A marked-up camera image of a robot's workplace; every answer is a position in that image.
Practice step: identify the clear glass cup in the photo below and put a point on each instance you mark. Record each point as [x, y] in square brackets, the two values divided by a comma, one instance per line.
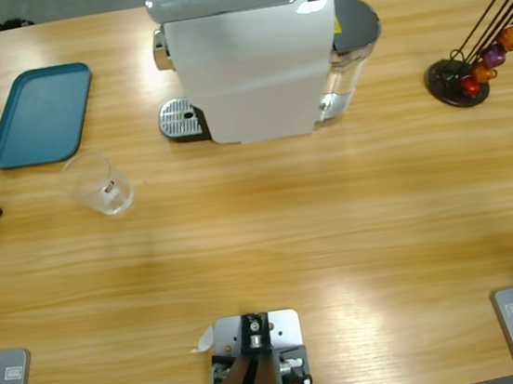
[99, 192]

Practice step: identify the orange coffee capsule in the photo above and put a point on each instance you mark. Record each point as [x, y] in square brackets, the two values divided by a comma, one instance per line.
[511, 37]
[484, 72]

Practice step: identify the white capsule coffee machine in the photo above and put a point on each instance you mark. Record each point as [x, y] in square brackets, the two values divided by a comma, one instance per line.
[250, 61]

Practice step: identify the black floor object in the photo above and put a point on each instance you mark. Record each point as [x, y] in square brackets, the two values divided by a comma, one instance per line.
[13, 23]

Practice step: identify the teal plastic tray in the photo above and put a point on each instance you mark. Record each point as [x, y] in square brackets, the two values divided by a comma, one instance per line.
[41, 115]

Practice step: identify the white tape piece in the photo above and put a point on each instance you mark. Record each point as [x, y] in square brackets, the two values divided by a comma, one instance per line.
[205, 339]

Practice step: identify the red coffee capsule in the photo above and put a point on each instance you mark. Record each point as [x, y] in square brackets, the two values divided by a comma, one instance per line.
[470, 87]

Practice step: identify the clear water tank dark lid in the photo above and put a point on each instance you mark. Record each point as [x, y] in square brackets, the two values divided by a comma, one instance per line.
[353, 25]

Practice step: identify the metal drip tray grille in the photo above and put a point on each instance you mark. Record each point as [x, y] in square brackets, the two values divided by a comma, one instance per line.
[177, 117]

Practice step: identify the black capsule holder stand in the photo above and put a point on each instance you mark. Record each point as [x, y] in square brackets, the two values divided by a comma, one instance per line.
[444, 77]

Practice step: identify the purple coffee capsule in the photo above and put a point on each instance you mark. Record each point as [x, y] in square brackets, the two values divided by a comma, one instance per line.
[495, 55]

